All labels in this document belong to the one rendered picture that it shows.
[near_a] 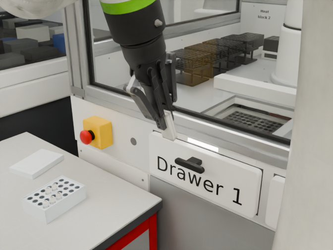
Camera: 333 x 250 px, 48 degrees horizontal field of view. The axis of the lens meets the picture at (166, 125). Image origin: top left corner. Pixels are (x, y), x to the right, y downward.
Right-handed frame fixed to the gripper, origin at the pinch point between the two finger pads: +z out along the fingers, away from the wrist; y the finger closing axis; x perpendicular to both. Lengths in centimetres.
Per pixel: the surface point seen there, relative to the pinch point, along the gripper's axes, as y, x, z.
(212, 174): -2.2, 7.3, 13.5
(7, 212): 28.3, -31.5, 15.6
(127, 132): -4.2, -20.3, 13.2
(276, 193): -2.7, 21.9, 12.1
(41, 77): -16, -77, 16
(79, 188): 14.0, -21.4, 16.8
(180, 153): -2.9, -1.4, 11.5
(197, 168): 0.3, 5.9, 9.9
